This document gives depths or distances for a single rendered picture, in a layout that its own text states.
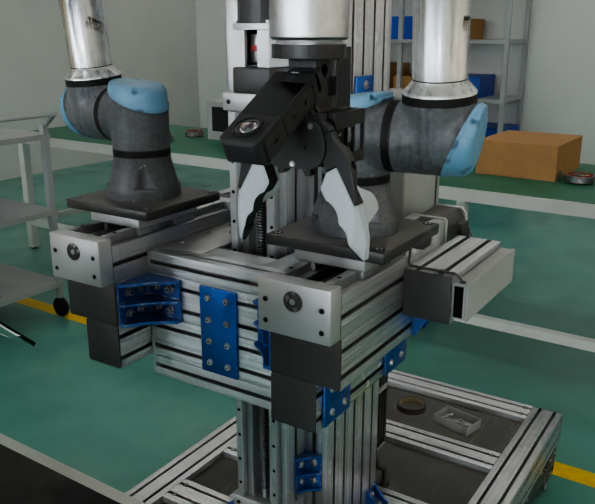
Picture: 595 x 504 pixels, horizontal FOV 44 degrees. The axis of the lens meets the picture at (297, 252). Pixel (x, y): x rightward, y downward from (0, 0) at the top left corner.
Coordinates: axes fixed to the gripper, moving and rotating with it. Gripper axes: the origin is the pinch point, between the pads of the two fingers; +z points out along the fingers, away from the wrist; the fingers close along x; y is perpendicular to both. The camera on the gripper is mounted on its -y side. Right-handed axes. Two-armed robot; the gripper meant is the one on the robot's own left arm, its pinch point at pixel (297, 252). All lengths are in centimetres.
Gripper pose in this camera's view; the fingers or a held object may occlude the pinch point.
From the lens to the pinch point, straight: 73.4
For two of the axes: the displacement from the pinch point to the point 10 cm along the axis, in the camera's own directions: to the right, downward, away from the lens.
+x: -8.4, -1.6, 5.2
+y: 5.4, -2.5, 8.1
